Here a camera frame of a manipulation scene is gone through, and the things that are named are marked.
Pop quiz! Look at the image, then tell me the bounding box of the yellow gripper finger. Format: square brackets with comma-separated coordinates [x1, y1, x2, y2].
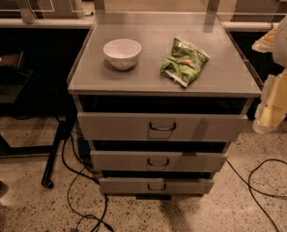
[251, 28, 276, 53]

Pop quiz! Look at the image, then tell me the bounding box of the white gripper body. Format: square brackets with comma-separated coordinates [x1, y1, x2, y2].
[252, 69, 287, 133]

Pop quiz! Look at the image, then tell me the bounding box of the grey drawer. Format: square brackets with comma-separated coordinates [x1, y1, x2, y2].
[77, 112, 246, 142]
[100, 178, 214, 194]
[91, 151, 226, 172]

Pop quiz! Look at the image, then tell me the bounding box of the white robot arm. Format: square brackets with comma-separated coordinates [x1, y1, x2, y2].
[252, 15, 287, 133]

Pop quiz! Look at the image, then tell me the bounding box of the grey drawer cabinet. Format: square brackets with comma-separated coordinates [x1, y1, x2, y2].
[66, 11, 265, 201]

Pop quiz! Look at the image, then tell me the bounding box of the green snack bag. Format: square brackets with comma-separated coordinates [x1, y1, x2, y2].
[160, 37, 210, 88]

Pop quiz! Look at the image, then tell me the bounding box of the white ceramic bowl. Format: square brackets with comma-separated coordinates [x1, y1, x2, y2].
[103, 39, 142, 71]

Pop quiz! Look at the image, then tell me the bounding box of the black floor cable left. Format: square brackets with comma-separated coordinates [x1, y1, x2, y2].
[61, 130, 115, 232]

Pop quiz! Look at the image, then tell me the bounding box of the white horizontal rail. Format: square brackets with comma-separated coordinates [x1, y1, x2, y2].
[0, 18, 279, 32]

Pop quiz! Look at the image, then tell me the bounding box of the black table frame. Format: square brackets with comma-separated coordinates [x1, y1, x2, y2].
[0, 51, 76, 189]

